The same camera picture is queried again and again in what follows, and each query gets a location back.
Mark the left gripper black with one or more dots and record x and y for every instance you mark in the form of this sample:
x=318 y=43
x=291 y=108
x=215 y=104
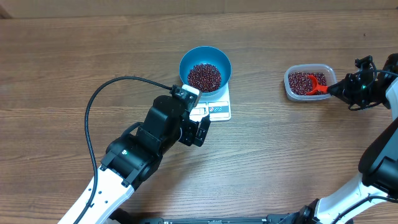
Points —
x=189 y=137

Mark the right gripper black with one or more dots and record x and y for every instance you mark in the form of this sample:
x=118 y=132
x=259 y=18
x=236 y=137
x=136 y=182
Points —
x=346 y=91

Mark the red measuring scoop blue handle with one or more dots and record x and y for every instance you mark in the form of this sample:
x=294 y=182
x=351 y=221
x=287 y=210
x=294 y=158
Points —
x=316 y=87

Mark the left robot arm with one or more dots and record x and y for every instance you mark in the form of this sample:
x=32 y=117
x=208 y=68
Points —
x=134 y=156

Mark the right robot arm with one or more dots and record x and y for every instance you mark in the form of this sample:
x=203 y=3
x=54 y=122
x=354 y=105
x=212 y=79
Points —
x=376 y=180

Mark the white digital kitchen scale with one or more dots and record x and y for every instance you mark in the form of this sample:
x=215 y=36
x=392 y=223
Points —
x=217 y=105

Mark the red beans in bowl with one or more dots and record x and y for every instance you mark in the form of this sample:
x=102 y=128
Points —
x=204 y=77

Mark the blue plastic bowl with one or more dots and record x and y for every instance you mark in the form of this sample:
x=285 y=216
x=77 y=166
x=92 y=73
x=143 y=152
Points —
x=206 y=54

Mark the clear plastic food container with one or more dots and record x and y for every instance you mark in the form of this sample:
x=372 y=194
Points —
x=315 y=67

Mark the red adzuki beans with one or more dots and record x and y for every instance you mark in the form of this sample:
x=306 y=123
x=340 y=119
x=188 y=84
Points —
x=300 y=83

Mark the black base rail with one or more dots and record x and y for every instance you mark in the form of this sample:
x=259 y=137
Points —
x=217 y=219

